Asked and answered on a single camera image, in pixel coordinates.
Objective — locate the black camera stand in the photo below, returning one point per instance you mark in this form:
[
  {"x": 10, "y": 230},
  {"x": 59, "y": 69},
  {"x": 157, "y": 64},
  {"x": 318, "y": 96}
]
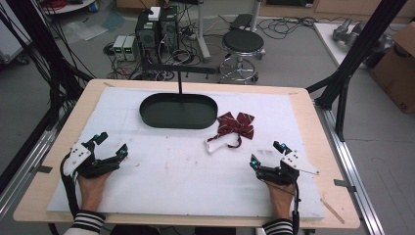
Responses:
[{"x": 179, "y": 69}]

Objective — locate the person's left hand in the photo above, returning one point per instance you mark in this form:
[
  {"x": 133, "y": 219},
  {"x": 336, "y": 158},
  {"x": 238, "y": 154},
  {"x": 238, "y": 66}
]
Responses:
[{"x": 93, "y": 192}]

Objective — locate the aluminium rail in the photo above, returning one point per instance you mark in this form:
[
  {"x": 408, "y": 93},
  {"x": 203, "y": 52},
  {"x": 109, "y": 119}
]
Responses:
[
  {"x": 26, "y": 163},
  {"x": 352, "y": 169}
]

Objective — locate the dark red striped bow tie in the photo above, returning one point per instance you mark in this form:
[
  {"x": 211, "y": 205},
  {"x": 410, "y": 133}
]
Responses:
[{"x": 244, "y": 125}]

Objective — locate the black round stool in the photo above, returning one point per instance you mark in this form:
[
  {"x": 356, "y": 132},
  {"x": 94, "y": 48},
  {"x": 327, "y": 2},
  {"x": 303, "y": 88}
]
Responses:
[{"x": 243, "y": 40}]

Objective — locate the grey tape piece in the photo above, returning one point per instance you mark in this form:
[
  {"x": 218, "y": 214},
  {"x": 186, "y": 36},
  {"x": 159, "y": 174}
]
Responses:
[
  {"x": 344, "y": 184},
  {"x": 42, "y": 169}
]

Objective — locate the person's right hand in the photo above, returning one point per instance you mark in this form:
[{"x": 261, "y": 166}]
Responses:
[{"x": 280, "y": 200}]

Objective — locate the black oval tray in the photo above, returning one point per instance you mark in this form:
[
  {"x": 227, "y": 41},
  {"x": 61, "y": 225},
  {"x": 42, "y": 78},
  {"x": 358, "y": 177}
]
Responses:
[{"x": 163, "y": 114}]

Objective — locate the wooden table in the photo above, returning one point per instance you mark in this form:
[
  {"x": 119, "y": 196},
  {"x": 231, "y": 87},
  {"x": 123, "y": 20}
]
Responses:
[{"x": 311, "y": 137}]

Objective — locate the grey device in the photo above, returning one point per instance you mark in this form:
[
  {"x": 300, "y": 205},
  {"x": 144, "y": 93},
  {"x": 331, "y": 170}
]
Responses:
[{"x": 345, "y": 32}]

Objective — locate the black metal frame post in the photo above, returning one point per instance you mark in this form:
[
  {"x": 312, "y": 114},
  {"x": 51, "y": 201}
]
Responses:
[{"x": 359, "y": 49}]

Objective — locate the white box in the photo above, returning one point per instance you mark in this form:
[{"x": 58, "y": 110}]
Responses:
[{"x": 154, "y": 13}]

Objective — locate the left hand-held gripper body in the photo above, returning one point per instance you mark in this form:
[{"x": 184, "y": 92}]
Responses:
[{"x": 76, "y": 158}]

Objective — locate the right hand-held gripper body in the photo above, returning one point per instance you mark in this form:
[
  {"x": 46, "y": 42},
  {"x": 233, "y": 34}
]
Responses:
[{"x": 298, "y": 162}]

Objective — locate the clear plastic sheet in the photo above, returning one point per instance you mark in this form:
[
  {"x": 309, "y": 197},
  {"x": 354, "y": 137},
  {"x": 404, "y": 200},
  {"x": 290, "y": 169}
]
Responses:
[{"x": 84, "y": 29}]

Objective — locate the white foam mat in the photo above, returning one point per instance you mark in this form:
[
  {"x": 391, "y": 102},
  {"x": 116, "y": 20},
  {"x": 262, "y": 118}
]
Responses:
[{"x": 163, "y": 186}]

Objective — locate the thin wooden stick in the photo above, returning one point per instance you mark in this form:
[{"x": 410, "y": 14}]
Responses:
[{"x": 332, "y": 211}]

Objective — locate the brown cardboard box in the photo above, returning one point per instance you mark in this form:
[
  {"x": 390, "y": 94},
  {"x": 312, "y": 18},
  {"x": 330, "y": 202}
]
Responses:
[{"x": 396, "y": 71}]

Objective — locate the white desk leg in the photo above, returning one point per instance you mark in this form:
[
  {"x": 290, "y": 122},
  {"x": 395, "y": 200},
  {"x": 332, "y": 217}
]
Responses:
[
  {"x": 203, "y": 32},
  {"x": 256, "y": 14}
]

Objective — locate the black flat device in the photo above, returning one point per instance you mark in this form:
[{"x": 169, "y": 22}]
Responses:
[{"x": 241, "y": 21}]

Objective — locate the black computer tower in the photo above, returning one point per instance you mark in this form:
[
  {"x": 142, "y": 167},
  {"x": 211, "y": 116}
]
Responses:
[
  {"x": 169, "y": 29},
  {"x": 147, "y": 32}
]

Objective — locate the grey power supply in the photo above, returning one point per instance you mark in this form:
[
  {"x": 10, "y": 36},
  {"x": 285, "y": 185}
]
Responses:
[
  {"x": 119, "y": 47},
  {"x": 130, "y": 48}
]

